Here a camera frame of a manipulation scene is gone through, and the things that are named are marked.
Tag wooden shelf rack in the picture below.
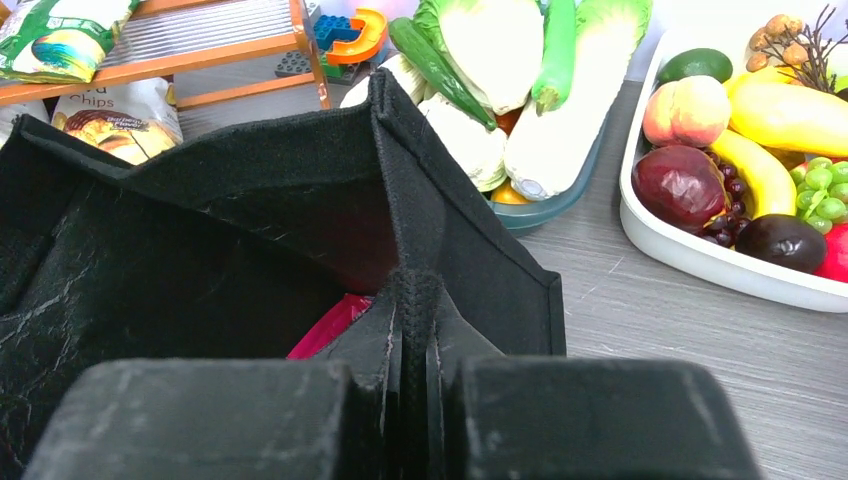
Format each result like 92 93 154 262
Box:
0 0 333 112

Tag peach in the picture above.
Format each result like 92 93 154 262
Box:
642 75 732 148

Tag pink red snack packet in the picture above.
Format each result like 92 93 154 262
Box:
287 294 373 360

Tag green grapes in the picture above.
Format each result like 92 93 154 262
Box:
789 157 847 234

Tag barbecue chips bag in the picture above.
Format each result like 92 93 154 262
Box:
51 76 183 165

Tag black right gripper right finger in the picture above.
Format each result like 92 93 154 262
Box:
427 291 763 480

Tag white brown snack bag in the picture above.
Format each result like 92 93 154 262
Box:
1 100 51 148

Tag yellow mango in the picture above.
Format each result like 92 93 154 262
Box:
729 83 847 158

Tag red apple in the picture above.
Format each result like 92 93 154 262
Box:
815 223 848 283

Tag dark plum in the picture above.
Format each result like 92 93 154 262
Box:
735 214 827 274

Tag white fruit basket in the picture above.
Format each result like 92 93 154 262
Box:
619 21 847 313

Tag napa cabbage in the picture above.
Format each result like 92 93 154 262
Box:
503 0 653 201

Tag green cucumber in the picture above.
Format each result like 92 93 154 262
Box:
388 17 497 131

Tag yellow banana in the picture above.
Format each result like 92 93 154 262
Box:
710 129 797 219

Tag black tote bag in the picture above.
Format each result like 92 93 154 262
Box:
1 71 566 479

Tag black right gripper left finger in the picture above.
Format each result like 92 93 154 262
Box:
23 301 402 480

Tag white cauliflower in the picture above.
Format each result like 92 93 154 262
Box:
418 93 507 192

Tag teal vegetable basket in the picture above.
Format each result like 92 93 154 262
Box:
487 117 608 237

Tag green avocado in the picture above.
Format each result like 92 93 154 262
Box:
656 48 733 85

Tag green white snack bag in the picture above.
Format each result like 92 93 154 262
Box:
1 0 139 84

